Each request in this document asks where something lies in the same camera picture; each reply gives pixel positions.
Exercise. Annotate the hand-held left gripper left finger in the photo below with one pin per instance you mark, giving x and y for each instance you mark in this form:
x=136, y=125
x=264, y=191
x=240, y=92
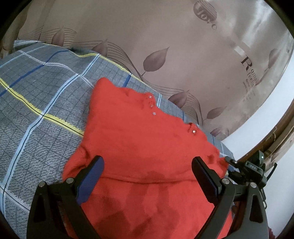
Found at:
x=91, y=174

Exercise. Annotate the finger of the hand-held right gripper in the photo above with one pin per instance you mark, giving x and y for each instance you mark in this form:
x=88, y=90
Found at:
x=232, y=162

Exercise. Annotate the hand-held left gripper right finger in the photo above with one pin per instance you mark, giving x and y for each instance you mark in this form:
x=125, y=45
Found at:
x=206, y=179

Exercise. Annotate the red knitted sweater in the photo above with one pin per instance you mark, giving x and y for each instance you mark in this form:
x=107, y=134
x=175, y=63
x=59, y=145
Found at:
x=142, y=142

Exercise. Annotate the grey plaid bed sheet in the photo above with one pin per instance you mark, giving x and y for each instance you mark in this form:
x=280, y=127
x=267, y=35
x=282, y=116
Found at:
x=41, y=92

